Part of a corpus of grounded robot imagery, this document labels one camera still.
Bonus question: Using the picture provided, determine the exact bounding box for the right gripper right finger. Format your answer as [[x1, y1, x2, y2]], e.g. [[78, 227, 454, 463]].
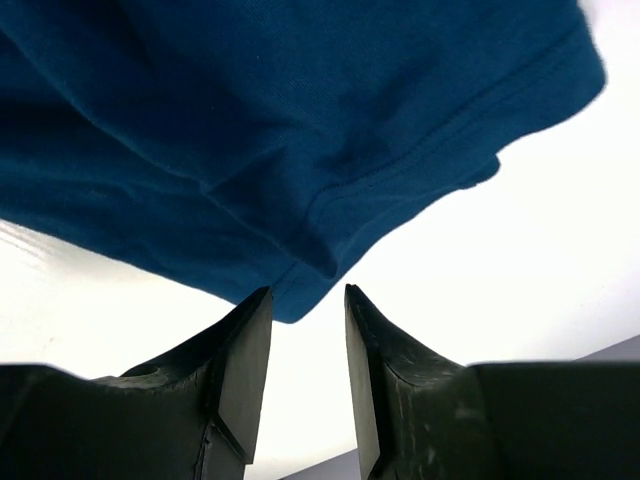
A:
[[344, 285, 639, 480]]

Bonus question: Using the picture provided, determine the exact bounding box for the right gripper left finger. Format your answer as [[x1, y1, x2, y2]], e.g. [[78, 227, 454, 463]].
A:
[[1, 287, 272, 479]]

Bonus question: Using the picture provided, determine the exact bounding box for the blue t shirt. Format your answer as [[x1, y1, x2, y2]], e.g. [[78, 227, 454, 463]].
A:
[[1, 0, 606, 323]]

